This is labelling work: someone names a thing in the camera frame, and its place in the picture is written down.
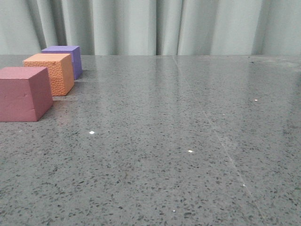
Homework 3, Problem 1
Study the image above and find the orange foam cube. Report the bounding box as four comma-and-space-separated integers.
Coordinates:
23, 53, 74, 96

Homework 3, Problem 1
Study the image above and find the pale green curtain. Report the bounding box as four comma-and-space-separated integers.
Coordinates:
0, 0, 301, 55

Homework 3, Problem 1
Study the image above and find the red foam cube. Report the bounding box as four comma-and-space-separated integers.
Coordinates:
0, 67, 53, 122

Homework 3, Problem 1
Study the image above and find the purple foam cube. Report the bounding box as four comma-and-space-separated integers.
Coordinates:
41, 46, 83, 80

